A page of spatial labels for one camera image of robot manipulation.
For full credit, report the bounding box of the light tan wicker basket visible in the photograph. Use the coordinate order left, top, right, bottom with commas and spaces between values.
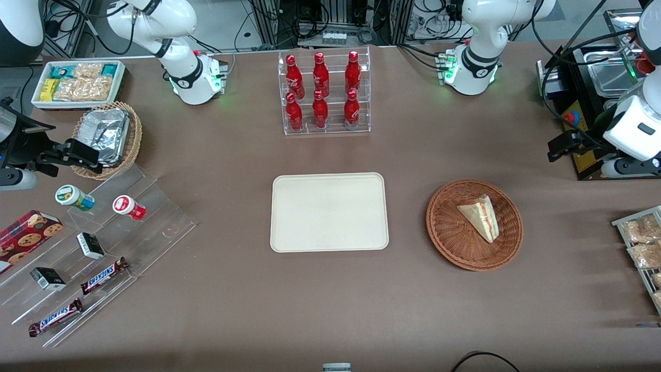
71, 101, 143, 180

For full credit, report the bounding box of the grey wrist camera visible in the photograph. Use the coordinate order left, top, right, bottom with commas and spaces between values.
0, 168, 38, 192
601, 157, 661, 179

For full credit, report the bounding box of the white rectangular snack bin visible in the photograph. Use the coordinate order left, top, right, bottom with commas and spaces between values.
31, 60, 126, 111

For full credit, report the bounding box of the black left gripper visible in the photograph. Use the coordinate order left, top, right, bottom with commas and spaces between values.
547, 110, 621, 163

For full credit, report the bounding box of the brown snickers bar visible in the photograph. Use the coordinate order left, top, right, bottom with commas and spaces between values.
28, 298, 83, 337
80, 257, 130, 296

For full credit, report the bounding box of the black cable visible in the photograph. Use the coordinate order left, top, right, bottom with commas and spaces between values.
451, 351, 521, 372

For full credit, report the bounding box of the large clear cracker bag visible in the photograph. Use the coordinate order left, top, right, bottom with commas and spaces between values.
53, 76, 113, 102

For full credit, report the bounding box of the red lidded cup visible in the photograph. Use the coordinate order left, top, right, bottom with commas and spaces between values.
113, 195, 147, 221

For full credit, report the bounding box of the clear acrylic bottle rack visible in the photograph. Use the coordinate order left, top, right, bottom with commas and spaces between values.
278, 46, 371, 136

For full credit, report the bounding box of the clear acrylic stepped display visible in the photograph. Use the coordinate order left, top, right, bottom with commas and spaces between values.
0, 163, 198, 348

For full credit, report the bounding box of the beige plastic tray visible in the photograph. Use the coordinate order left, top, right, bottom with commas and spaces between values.
270, 173, 389, 253

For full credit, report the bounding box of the small black box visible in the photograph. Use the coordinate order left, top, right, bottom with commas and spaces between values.
76, 232, 105, 260
30, 267, 67, 291

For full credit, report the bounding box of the black food warmer machine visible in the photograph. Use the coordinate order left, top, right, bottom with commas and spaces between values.
536, 8, 661, 181

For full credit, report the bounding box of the red soda bottle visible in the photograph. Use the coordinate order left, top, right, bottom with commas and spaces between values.
313, 52, 330, 98
286, 92, 304, 132
312, 90, 329, 130
286, 54, 304, 100
344, 89, 360, 130
345, 51, 361, 96

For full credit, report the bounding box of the steel warmer pan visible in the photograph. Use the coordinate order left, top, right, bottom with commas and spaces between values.
588, 49, 641, 98

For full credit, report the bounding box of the brown wicker basket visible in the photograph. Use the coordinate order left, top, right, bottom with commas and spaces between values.
426, 179, 524, 272

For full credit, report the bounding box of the triangular sandwich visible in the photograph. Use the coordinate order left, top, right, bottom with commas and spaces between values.
457, 194, 500, 244

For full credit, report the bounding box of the red cookie box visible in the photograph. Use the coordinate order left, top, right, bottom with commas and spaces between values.
0, 210, 64, 275

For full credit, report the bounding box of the aluminium foil container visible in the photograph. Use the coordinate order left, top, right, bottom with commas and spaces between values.
77, 108, 130, 167

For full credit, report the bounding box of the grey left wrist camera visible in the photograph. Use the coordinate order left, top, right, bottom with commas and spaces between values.
601, 157, 661, 179

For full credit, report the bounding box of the metal wire rack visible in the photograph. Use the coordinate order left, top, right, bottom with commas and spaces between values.
612, 206, 661, 316

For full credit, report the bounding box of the green lidded cup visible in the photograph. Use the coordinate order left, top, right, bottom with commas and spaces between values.
55, 184, 96, 212

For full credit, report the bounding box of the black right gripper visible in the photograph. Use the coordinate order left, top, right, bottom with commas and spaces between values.
0, 101, 103, 176

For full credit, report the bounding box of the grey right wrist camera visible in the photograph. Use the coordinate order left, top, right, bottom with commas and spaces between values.
0, 168, 38, 192

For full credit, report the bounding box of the small clear cracker bag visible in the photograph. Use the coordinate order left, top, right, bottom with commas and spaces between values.
72, 63, 104, 81

